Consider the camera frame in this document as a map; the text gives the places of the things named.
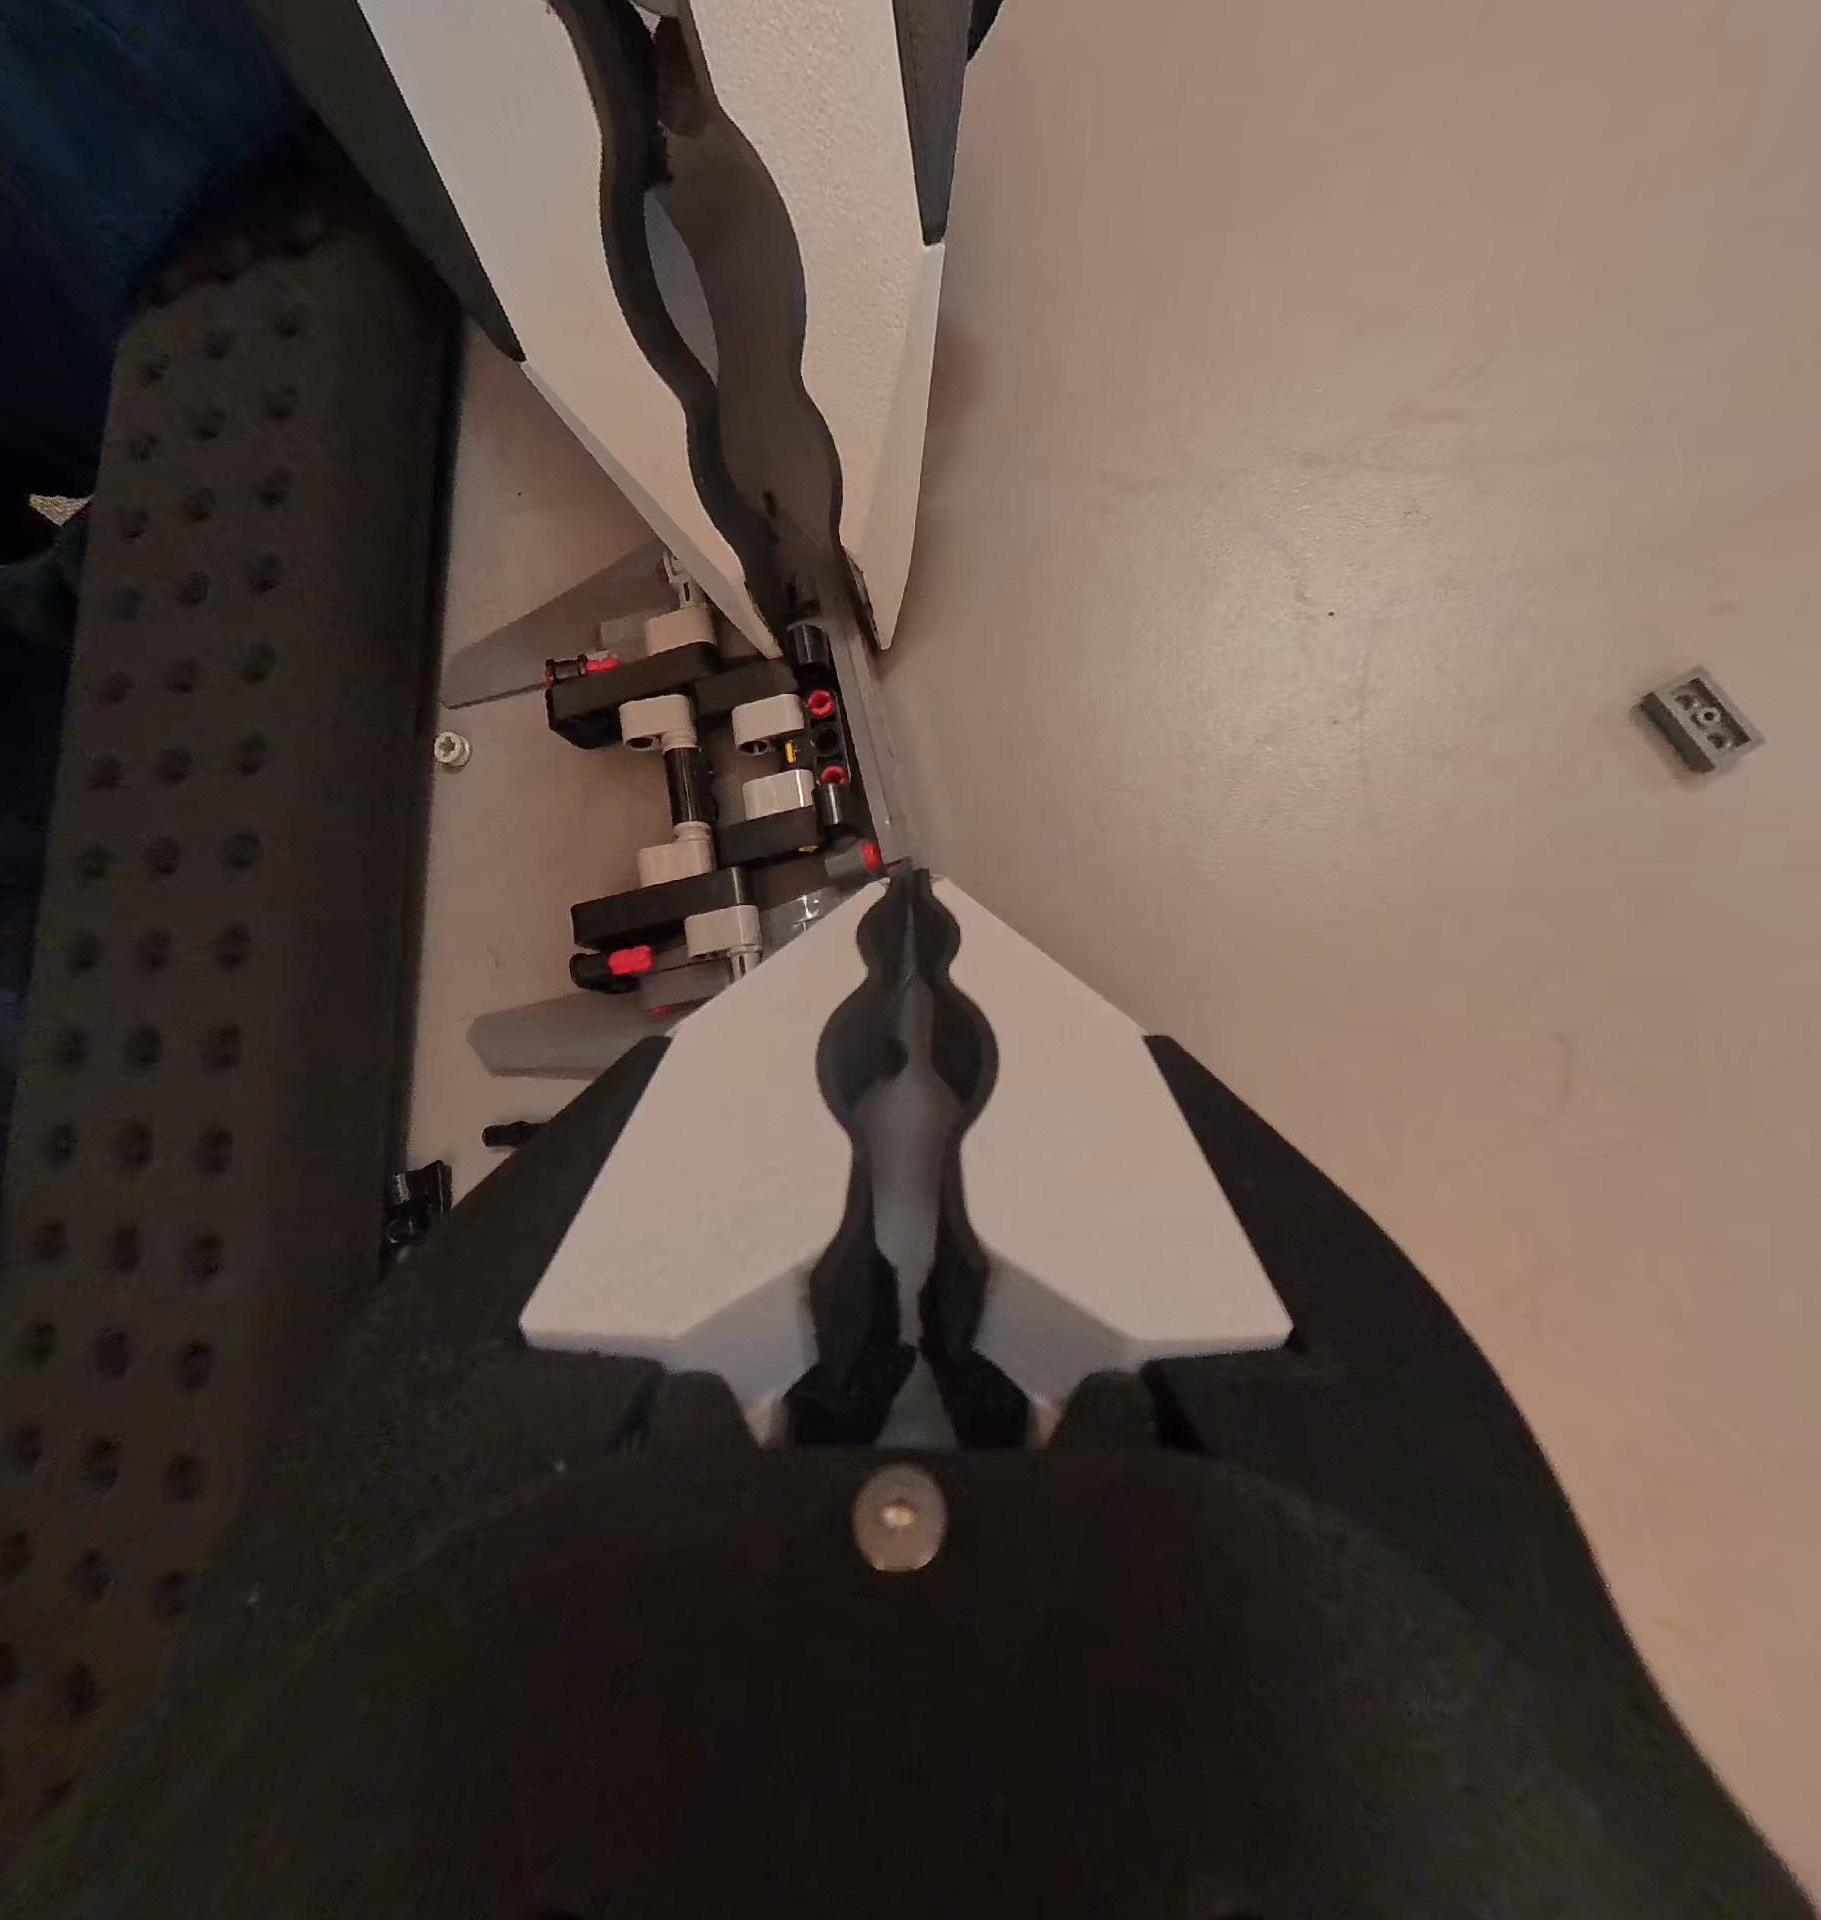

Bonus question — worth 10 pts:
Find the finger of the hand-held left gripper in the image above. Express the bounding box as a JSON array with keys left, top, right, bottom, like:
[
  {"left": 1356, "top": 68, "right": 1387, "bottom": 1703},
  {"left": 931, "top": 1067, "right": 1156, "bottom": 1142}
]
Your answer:
[
  {"left": 649, "top": 0, "right": 949, "bottom": 652},
  {"left": 358, "top": 0, "right": 793, "bottom": 621}
]

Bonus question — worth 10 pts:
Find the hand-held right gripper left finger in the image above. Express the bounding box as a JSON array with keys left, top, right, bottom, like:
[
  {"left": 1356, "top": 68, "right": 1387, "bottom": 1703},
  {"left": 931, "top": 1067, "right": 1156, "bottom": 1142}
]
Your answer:
[{"left": 521, "top": 875, "right": 912, "bottom": 1426}]

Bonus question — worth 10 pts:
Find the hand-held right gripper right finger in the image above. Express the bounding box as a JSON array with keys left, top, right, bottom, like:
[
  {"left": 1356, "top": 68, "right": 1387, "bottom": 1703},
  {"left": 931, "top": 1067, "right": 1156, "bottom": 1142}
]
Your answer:
[{"left": 926, "top": 875, "right": 1291, "bottom": 1426}]

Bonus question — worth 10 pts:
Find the grey black lego technic model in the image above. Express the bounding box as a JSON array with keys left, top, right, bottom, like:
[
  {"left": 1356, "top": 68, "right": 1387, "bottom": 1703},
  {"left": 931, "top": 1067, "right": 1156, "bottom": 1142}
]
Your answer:
[{"left": 437, "top": 540, "right": 942, "bottom": 1082}]

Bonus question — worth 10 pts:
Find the person's left forearm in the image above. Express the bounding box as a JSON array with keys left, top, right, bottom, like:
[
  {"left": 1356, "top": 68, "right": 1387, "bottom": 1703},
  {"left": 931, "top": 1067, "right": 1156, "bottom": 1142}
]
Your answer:
[{"left": 0, "top": 0, "right": 326, "bottom": 497}]

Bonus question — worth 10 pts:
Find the small grey lego plate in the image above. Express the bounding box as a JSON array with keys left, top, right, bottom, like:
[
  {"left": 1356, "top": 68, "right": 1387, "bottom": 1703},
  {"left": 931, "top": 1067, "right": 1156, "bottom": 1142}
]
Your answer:
[{"left": 1634, "top": 665, "right": 1766, "bottom": 777}]

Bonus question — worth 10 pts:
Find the black perforated foam mat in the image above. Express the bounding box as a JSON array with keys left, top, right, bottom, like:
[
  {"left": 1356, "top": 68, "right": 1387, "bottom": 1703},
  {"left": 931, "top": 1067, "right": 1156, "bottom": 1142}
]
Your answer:
[{"left": 0, "top": 194, "right": 469, "bottom": 1863}]

